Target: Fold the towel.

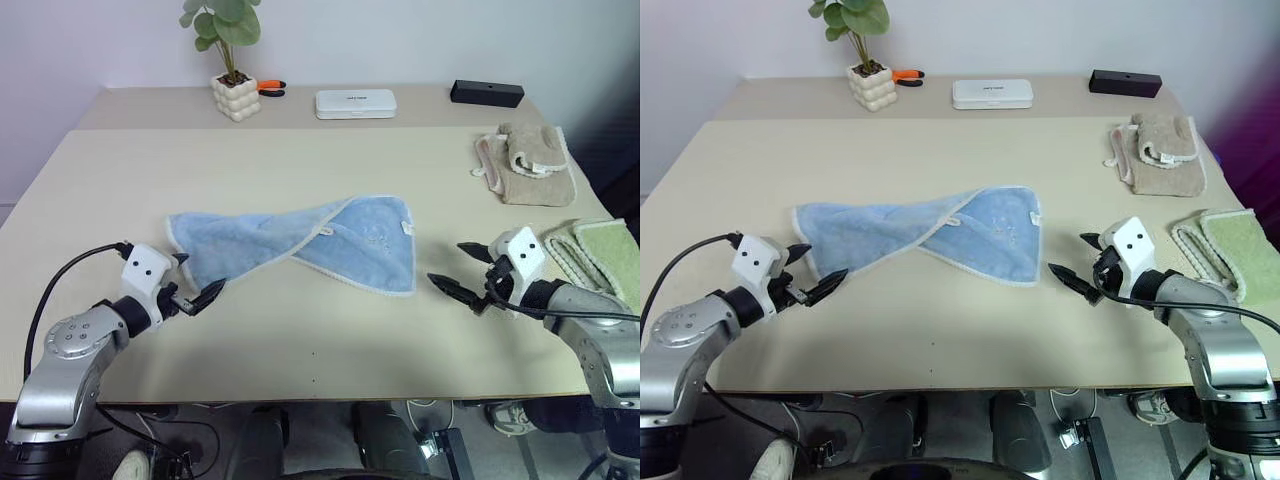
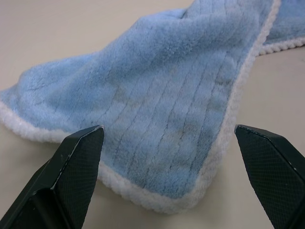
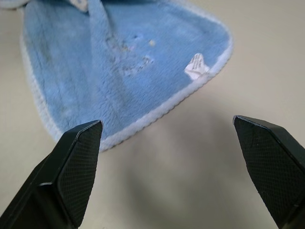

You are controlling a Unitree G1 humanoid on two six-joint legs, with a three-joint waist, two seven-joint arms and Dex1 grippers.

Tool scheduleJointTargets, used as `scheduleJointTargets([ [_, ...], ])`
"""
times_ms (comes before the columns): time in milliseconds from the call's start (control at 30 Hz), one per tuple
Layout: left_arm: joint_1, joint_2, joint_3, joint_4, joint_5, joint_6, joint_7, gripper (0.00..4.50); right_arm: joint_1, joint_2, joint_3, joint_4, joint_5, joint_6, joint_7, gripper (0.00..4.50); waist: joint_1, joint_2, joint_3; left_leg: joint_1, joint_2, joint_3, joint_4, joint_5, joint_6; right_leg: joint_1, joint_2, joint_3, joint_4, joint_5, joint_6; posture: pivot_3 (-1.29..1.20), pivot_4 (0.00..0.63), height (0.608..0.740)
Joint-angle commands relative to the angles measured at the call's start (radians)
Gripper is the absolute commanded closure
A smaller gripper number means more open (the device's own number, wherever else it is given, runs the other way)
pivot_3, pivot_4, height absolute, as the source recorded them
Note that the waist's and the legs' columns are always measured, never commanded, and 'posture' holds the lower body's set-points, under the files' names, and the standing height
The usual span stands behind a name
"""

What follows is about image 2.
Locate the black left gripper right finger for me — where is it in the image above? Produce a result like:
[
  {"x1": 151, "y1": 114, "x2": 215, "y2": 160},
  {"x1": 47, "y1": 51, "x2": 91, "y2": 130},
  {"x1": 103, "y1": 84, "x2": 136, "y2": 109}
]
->
[{"x1": 234, "y1": 124, "x2": 305, "y2": 229}]

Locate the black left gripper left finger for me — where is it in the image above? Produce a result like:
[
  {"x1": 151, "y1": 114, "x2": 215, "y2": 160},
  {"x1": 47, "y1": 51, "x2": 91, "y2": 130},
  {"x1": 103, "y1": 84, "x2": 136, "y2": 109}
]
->
[{"x1": 0, "y1": 125, "x2": 105, "y2": 229}]

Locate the blue microfiber cloth white edge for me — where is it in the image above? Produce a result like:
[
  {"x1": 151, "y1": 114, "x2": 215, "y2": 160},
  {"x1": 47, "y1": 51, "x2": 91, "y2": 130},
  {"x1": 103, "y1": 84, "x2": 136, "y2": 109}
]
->
[{"x1": 0, "y1": 0, "x2": 305, "y2": 215}]

